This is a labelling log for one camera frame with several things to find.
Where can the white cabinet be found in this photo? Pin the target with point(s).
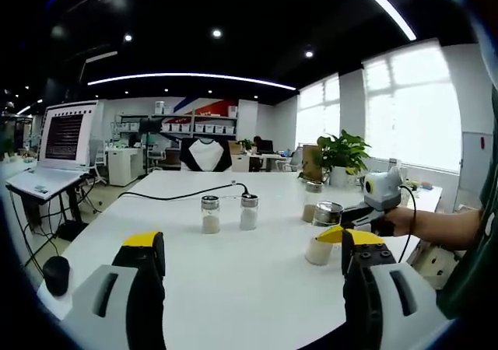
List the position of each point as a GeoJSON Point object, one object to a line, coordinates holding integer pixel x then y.
{"type": "Point", "coordinates": [122, 167]}

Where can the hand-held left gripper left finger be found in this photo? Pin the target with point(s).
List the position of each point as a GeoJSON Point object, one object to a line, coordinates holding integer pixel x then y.
{"type": "Point", "coordinates": [144, 288]}

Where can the black computer mouse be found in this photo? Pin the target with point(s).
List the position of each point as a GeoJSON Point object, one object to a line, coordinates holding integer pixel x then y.
{"type": "Point", "coordinates": [56, 276]}

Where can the grey office chair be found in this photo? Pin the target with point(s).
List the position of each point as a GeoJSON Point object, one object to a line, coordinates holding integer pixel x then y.
{"type": "Point", "coordinates": [97, 155]}

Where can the black and white shirt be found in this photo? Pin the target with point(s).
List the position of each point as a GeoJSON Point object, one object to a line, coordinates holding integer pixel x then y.
{"type": "Point", "coordinates": [204, 155]}

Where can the long ceiling light strip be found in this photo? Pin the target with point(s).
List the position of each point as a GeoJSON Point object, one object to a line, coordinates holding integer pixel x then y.
{"type": "Point", "coordinates": [186, 74]}
{"type": "Point", "coordinates": [388, 8]}

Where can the white laptop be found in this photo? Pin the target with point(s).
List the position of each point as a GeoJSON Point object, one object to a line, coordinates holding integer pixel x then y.
{"type": "Point", "coordinates": [64, 136]}

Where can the green potted plant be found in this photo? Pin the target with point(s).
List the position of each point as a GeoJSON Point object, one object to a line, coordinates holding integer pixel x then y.
{"type": "Point", "coordinates": [342, 151]}

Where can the small seasoning bottle beige contents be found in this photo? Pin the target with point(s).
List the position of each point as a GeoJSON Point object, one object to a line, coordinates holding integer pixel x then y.
{"type": "Point", "coordinates": [210, 225]}

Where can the dark green shirt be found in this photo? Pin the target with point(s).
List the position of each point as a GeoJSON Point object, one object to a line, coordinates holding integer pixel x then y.
{"type": "Point", "coordinates": [474, 268]}

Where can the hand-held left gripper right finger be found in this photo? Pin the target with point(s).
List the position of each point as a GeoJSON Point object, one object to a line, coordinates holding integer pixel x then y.
{"type": "Point", "coordinates": [362, 288]}

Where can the tall seasoning bottle white contents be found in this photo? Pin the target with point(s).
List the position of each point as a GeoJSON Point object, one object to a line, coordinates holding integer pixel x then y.
{"type": "Point", "coordinates": [321, 253]}

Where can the row of white storage bins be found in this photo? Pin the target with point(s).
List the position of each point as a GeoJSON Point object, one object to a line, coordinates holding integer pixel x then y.
{"type": "Point", "coordinates": [202, 128]}

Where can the brown cardboard box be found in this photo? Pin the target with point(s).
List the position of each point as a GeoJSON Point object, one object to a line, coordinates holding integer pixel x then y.
{"type": "Point", "coordinates": [311, 163]}

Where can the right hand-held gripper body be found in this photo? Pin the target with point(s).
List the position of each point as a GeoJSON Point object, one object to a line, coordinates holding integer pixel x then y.
{"type": "Point", "coordinates": [385, 190]}

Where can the narrow window with blinds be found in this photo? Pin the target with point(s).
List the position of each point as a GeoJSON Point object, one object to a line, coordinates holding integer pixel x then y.
{"type": "Point", "coordinates": [319, 113]}

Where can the metal storage shelf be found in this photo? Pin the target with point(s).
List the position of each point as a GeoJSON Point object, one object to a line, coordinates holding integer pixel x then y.
{"type": "Point", "coordinates": [193, 122]}

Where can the white storage container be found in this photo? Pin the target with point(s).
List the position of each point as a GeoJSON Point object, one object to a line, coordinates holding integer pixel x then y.
{"type": "Point", "coordinates": [232, 112]}

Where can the wide window with blinds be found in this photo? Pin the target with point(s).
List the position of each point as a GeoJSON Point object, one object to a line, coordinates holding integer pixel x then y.
{"type": "Point", "coordinates": [412, 113]}

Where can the tall seasoning bottle brown contents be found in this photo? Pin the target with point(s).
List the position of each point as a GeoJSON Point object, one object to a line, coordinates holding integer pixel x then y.
{"type": "Point", "coordinates": [309, 212]}

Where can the person's right hand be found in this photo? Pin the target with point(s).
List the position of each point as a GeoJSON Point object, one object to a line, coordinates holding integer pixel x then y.
{"type": "Point", "coordinates": [406, 221]}

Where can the small seasoning bottle white contents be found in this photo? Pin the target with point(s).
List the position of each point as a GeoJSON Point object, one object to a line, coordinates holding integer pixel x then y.
{"type": "Point", "coordinates": [249, 219]}

